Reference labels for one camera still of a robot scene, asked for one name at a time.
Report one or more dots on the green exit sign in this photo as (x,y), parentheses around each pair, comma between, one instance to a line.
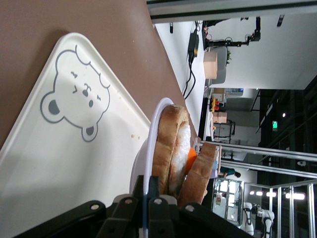
(275,124)

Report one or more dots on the aluminium frame beam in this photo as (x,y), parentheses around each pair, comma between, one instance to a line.
(223,8)

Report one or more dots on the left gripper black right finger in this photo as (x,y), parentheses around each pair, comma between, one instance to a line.
(161,218)

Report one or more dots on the black power brick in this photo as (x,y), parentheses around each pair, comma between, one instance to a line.
(193,44)

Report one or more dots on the cream bear print tray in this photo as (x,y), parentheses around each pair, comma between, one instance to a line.
(62,161)

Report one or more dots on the toasted bread slice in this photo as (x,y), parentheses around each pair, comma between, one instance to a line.
(166,138)

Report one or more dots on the cardboard box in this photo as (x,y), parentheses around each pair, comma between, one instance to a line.
(210,64)

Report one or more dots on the fried egg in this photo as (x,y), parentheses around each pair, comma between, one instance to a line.
(180,148)

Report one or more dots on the pale lilac round plate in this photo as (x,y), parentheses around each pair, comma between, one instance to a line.
(151,129)

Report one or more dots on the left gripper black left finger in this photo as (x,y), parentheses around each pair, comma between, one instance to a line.
(123,218)

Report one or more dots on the plain brown bread slice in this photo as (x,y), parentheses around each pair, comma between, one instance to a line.
(198,173)

